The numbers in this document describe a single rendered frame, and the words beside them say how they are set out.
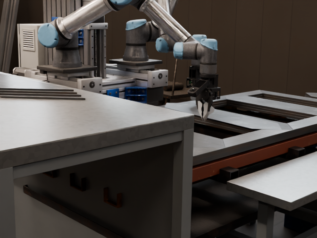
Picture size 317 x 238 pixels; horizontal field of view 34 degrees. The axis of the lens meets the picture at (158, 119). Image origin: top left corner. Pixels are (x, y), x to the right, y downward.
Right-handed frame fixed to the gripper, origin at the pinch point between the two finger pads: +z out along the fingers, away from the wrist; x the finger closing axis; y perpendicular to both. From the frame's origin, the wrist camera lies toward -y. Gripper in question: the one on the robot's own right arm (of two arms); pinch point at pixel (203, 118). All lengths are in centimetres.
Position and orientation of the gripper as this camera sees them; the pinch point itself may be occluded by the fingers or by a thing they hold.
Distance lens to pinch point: 234.1
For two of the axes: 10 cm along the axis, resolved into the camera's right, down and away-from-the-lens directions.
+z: -0.2, 9.8, 2.1
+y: 7.3, -1.3, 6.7
